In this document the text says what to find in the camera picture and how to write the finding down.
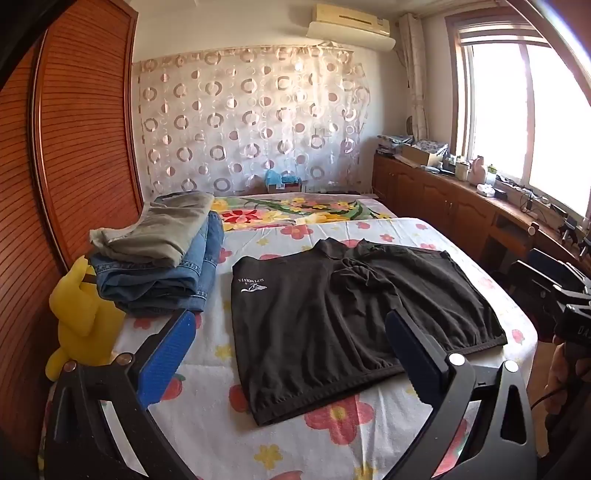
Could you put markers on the folded khaki pants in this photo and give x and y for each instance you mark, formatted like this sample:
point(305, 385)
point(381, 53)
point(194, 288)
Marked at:
point(157, 230)

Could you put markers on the open cardboard box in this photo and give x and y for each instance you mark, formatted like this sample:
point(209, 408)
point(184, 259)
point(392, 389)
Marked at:
point(418, 154)

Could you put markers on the stack of patterned packets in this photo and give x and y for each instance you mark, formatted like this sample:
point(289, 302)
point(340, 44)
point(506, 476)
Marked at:
point(392, 143)

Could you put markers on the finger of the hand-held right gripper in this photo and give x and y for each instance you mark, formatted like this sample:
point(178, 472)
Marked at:
point(531, 277)
point(554, 267)

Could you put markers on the circle patterned wall curtain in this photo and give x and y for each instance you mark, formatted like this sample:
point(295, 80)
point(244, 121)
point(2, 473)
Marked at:
point(240, 120)

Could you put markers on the small cardboard box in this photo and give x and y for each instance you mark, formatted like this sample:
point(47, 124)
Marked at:
point(288, 187)

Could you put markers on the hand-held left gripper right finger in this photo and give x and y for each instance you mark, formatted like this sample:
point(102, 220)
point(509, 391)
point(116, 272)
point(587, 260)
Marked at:
point(406, 351)

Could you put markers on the wooden cabinet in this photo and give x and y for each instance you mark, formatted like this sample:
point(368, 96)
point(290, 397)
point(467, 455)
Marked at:
point(438, 203)

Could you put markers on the wooden framed window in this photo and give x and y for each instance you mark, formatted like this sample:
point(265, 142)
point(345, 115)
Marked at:
point(521, 115)

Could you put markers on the white floral bed sheet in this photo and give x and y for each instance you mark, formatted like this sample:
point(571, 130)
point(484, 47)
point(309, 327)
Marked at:
point(221, 415)

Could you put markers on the yellow plush toy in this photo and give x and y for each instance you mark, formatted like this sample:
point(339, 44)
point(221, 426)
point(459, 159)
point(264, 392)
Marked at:
point(81, 318)

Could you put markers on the white cup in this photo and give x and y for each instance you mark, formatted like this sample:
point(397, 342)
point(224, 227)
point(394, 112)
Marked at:
point(461, 171)

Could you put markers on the black pants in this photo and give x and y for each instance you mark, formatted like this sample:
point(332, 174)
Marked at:
point(323, 323)

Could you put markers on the beige window curtain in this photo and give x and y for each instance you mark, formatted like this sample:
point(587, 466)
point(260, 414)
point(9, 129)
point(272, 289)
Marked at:
point(413, 78)

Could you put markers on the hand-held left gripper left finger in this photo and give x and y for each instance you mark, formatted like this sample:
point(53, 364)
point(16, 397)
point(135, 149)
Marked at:
point(166, 355)

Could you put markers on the blue cloth bundle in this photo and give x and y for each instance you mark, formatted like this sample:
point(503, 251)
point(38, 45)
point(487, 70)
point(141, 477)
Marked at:
point(279, 177)

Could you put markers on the white air conditioner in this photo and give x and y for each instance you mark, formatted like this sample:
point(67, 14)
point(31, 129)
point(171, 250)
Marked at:
point(351, 25)

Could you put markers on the person's right hand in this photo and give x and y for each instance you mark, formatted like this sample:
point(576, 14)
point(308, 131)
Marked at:
point(561, 374)

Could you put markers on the folded blue jeans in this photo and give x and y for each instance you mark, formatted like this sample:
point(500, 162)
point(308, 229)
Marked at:
point(157, 286)

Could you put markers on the wooden slatted wardrobe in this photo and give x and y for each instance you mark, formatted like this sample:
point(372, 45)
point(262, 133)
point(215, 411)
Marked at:
point(69, 161)

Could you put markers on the pink bottle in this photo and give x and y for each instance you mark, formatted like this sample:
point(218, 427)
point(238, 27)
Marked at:
point(476, 170)

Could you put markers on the bright floral blanket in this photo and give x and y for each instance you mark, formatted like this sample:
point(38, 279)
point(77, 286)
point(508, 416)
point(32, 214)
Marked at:
point(286, 210)

